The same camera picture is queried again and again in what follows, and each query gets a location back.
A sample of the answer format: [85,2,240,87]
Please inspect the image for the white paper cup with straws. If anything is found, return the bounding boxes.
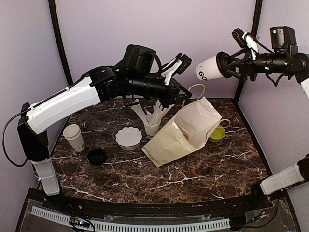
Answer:
[144,123,160,139]

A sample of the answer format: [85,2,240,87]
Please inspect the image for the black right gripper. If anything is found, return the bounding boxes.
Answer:
[224,46,291,81]

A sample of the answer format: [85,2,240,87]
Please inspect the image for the black right frame post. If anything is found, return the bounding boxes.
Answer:
[233,0,263,104]

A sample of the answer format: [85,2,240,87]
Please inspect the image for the brown paper takeout bag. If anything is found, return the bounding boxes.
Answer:
[142,84,231,167]

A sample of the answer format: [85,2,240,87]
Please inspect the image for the lime green bowl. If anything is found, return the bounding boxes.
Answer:
[208,125,225,143]

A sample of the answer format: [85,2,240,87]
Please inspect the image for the stack of black lids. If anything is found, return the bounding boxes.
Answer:
[87,148,107,166]

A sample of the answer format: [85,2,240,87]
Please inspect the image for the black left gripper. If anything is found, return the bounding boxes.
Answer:
[128,72,193,108]

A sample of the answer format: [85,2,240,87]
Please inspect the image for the black frame post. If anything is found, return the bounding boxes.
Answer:
[48,0,73,86]
[233,0,263,104]

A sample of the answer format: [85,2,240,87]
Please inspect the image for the wrapped white straw bundle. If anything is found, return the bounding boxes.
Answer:
[130,99,174,126]

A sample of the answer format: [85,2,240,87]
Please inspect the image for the black left frame post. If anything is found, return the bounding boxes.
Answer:
[48,0,73,86]

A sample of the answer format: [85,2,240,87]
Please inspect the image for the white slotted cable duct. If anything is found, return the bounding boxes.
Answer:
[31,205,230,232]

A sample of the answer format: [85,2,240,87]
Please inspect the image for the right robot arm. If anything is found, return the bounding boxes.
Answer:
[219,26,309,210]

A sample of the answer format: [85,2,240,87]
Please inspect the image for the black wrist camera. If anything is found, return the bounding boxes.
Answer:
[122,44,156,74]
[269,26,298,56]

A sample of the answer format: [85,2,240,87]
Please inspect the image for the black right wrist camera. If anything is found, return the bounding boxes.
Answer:
[269,26,298,56]

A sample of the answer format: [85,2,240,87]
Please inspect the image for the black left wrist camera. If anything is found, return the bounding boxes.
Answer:
[122,44,156,74]

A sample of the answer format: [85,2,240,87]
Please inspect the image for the white scalloped bowl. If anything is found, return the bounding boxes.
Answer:
[115,127,142,151]

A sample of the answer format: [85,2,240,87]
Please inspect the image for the stack of white paper cups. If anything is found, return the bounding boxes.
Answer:
[63,124,84,152]

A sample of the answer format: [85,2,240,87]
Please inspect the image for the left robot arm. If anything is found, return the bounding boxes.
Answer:
[17,64,192,211]

